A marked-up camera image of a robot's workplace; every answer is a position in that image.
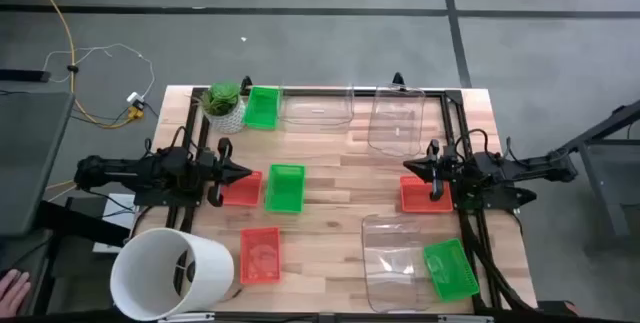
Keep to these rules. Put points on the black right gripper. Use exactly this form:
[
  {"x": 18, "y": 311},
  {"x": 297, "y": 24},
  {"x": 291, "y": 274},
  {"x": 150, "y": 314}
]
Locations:
[{"x": 442, "y": 170}]

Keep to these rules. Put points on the grey desk top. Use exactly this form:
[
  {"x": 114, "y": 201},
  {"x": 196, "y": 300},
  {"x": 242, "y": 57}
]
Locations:
[{"x": 30, "y": 163}]

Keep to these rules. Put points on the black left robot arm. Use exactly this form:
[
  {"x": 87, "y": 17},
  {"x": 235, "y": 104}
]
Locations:
[{"x": 125, "y": 170}]

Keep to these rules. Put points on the grey table frame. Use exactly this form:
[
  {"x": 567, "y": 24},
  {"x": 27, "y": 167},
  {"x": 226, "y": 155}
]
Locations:
[{"x": 600, "y": 128}]

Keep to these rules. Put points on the black frame clamp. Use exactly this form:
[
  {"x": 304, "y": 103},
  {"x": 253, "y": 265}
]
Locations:
[
  {"x": 246, "y": 83},
  {"x": 398, "y": 79}
]

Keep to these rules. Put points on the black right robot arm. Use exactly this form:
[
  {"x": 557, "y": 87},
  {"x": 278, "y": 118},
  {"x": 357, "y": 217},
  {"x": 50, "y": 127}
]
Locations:
[{"x": 525, "y": 165}]

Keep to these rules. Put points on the person's hand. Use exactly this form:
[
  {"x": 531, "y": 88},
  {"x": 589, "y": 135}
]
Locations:
[{"x": 12, "y": 293}]

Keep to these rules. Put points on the green plastic basket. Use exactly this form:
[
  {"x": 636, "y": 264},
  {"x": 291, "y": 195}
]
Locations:
[
  {"x": 450, "y": 270},
  {"x": 261, "y": 108},
  {"x": 285, "y": 188}
]

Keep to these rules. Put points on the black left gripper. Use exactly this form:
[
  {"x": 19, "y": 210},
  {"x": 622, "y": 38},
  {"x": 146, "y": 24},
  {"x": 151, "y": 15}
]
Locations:
[{"x": 220, "y": 150}]

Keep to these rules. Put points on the red plastic basket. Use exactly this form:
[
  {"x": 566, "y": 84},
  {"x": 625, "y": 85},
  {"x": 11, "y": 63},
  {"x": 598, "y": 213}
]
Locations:
[
  {"x": 260, "y": 255},
  {"x": 245, "y": 190},
  {"x": 417, "y": 198}
]

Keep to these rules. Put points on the clear plastic bin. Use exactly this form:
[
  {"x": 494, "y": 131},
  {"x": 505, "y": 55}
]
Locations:
[
  {"x": 395, "y": 123},
  {"x": 317, "y": 108},
  {"x": 395, "y": 263}
]

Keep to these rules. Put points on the black support beam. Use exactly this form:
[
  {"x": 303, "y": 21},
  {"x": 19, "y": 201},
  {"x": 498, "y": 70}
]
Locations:
[{"x": 80, "y": 223}]

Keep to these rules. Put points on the white power adapter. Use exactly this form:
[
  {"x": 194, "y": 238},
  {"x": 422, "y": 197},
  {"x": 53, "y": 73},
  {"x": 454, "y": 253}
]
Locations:
[{"x": 134, "y": 97}]

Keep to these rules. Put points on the potted green succulent plant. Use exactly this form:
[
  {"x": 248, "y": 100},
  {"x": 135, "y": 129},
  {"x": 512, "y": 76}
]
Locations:
[{"x": 225, "y": 113}]

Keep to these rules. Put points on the black flat bar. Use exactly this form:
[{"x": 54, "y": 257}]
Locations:
[{"x": 25, "y": 76}]

